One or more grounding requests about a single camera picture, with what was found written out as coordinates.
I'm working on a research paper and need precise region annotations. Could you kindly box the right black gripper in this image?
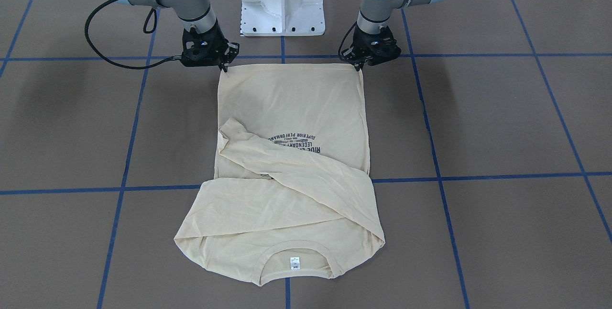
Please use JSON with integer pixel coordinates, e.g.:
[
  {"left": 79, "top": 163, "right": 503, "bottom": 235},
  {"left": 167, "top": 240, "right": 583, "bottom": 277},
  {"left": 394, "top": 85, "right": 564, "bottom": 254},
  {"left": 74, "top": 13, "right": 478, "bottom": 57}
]
[{"left": 181, "top": 21, "right": 240, "bottom": 72}]

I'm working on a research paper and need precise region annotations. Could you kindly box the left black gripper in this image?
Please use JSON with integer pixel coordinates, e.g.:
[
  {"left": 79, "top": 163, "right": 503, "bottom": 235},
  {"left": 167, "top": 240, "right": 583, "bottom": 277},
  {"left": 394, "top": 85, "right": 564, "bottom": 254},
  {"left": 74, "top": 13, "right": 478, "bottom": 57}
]
[{"left": 351, "top": 25, "right": 401, "bottom": 71}]

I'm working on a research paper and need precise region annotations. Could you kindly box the beige long sleeve shirt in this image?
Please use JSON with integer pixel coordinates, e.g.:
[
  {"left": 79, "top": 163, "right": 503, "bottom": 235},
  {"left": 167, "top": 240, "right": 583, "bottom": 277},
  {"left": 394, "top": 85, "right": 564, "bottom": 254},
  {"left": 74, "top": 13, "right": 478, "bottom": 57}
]
[{"left": 174, "top": 64, "right": 385, "bottom": 287}]

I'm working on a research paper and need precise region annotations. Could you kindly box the black braided cable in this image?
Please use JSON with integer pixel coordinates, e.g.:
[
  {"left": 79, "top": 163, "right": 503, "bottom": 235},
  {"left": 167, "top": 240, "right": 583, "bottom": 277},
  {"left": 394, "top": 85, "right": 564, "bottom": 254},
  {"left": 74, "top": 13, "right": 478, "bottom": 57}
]
[
  {"left": 84, "top": 0, "right": 185, "bottom": 70},
  {"left": 338, "top": 21, "right": 359, "bottom": 63}
]

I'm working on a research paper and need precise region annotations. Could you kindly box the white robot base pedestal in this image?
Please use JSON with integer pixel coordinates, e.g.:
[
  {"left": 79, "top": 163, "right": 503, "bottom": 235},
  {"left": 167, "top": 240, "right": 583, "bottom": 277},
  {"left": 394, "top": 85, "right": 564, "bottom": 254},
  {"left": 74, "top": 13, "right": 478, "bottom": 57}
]
[{"left": 240, "top": 0, "right": 326, "bottom": 37}]

